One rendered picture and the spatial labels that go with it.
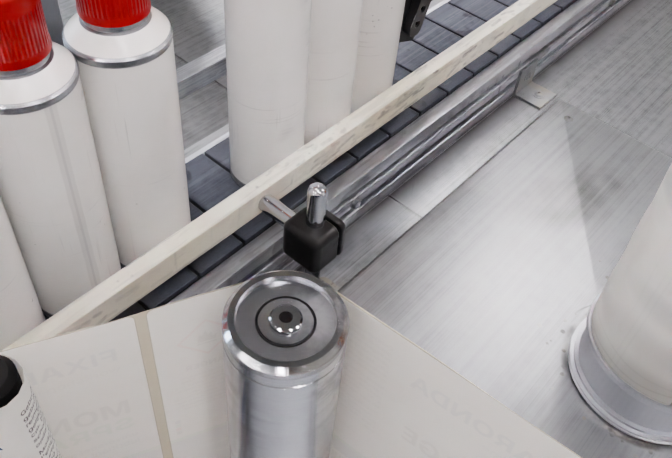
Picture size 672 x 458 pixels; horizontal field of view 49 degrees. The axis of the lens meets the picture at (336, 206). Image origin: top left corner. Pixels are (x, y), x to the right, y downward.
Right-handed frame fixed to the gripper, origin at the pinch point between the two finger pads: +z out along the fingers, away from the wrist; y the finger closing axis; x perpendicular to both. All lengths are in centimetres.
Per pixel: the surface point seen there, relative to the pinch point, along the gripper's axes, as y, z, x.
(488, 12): -0.4, 0.8, 16.3
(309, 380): 20.8, 0.4, -35.7
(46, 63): 1.4, 0.3, -31.5
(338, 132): 3.8, 6.6, -9.8
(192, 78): -2.9, 4.8, -17.9
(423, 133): 5.5, 7.5, -0.3
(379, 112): 4.2, 5.4, -5.9
